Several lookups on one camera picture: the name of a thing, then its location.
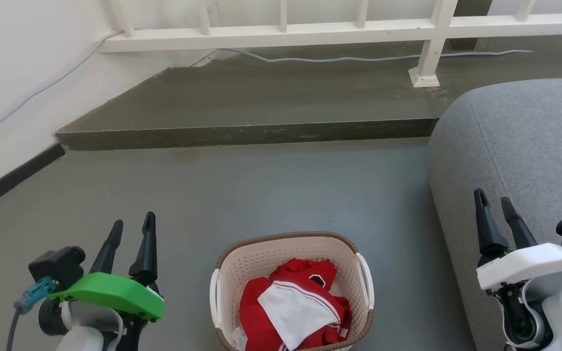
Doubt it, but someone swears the grey fabric sofa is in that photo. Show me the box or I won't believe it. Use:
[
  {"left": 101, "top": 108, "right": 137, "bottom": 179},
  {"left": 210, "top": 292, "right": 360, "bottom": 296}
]
[{"left": 427, "top": 78, "right": 562, "bottom": 351}]

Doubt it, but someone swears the raised concrete step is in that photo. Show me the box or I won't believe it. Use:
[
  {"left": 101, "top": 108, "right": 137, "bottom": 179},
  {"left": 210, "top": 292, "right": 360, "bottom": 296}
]
[{"left": 54, "top": 35, "right": 562, "bottom": 152}]

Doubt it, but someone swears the white wooden railing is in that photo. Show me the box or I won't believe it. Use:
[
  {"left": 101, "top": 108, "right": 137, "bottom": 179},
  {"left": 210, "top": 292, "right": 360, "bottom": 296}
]
[{"left": 97, "top": 0, "right": 562, "bottom": 89}]

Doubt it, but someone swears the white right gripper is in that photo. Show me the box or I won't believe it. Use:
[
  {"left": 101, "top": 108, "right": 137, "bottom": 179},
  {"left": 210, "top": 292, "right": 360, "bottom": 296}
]
[{"left": 474, "top": 189, "right": 562, "bottom": 293}]

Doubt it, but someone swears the beige perforated laundry basket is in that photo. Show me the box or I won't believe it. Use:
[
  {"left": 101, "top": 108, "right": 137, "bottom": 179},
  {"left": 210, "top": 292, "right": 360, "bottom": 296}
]
[{"left": 209, "top": 231, "right": 375, "bottom": 351}]

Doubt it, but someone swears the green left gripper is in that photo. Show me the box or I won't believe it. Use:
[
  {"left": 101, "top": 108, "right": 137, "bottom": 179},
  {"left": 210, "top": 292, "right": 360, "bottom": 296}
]
[{"left": 47, "top": 211, "right": 165, "bottom": 323}]

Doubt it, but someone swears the blue plug grey cable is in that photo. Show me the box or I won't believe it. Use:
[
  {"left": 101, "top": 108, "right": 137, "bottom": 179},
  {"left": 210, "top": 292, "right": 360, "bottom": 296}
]
[{"left": 7, "top": 276, "right": 60, "bottom": 351}]

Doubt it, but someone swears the red white sports jersey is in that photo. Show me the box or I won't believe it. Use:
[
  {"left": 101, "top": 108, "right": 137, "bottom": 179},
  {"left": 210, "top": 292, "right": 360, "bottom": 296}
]
[{"left": 239, "top": 258, "right": 354, "bottom": 351}]

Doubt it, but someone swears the thin grey cable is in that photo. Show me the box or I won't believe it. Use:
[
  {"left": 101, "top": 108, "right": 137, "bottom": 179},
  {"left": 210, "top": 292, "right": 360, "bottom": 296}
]
[{"left": 0, "top": 30, "right": 534, "bottom": 145}]

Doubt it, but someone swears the black baseboard strip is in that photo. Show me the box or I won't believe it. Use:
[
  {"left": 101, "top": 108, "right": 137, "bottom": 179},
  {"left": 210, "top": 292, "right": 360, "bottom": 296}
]
[{"left": 0, "top": 143, "right": 66, "bottom": 218}]

